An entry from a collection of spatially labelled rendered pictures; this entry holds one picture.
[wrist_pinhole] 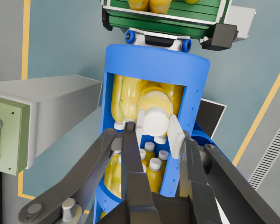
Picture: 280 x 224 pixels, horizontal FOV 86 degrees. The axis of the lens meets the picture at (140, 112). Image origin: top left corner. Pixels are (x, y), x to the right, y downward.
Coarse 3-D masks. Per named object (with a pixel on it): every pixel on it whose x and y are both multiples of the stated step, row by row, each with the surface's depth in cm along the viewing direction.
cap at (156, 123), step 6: (150, 114) 21; (156, 114) 21; (162, 114) 21; (144, 120) 21; (150, 120) 21; (156, 120) 21; (162, 120) 21; (168, 120) 21; (144, 126) 22; (150, 126) 22; (156, 126) 22; (162, 126) 21; (168, 126) 21; (150, 132) 22; (156, 132) 22; (162, 132) 22
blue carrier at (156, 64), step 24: (120, 48) 32; (144, 48) 29; (120, 72) 33; (144, 72) 30; (168, 72) 30; (192, 72) 32; (192, 96) 34; (192, 120) 38; (144, 144) 66; (168, 144) 59; (168, 168) 39; (96, 192) 49; (168, 192) 42; (96, 216) 61
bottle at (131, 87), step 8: (128, 80) 40; (136, 80) 39; (144, 80) 40; (128, 88) 40; (136, 88) 40; (120, 96) 43; (128, 96) 41; (136, 96) 41; (120, 104) 43; (128, 104) 41; (128, 112) 42; (128, 120) 44
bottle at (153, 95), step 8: (144, 88) 34; (152, 88) 30; (160, 88) 32; (144, 96) 26; (152, 96) 25; (160, 96) 25; (168, 96) 29; (136, 104) 27; (144, 104) 24; (152, 104) 24; (160, 104) 24; (168, 104) 25; (136, 112) 26; (144, 112) 23; (168, 112) 24
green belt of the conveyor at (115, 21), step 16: (112, 0) 56; (176, 0) 55; (208, 0) 54; (112, 16) 57; (128, 16) 57; (192, 16) 56; (208, 16) 56; (160, 32) 60; (176, 32) 58; (192, 32) 58
